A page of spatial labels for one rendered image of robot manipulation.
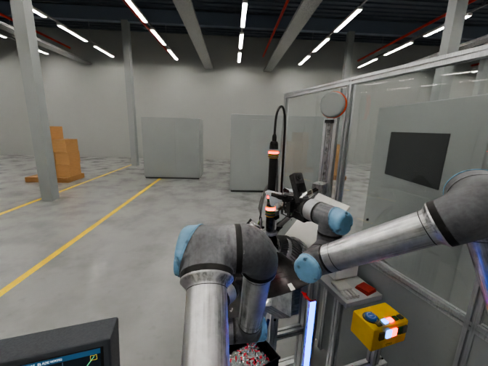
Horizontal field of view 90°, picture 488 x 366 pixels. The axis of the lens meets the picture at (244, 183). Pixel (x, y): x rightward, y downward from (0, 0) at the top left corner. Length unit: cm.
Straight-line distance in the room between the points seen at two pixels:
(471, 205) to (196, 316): 54
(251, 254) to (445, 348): 117
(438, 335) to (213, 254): 123
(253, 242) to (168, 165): 786
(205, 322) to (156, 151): 800
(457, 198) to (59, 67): 1562
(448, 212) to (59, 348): 84
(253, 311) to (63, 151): 835
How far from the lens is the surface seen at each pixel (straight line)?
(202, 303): 52
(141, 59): 1416
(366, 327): 109
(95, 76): 1487
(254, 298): 72
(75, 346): 74
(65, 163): 890
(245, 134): 647
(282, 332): 168
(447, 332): 153
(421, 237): 62
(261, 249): 57
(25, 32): 695
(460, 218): 60
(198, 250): 55
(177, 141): 821
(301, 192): 89
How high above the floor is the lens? 173
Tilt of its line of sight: 13 degrees down
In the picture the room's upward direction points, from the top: 2 degrees clockwise
